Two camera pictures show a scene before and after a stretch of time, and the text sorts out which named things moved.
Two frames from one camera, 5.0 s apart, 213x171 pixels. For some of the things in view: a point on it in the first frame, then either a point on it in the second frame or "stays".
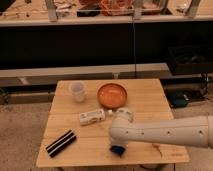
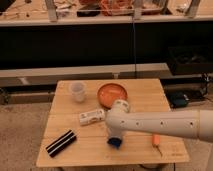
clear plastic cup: (77, 88) stays
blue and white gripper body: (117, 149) to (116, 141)
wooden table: (77, 131) stays
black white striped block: (63, 141) stays
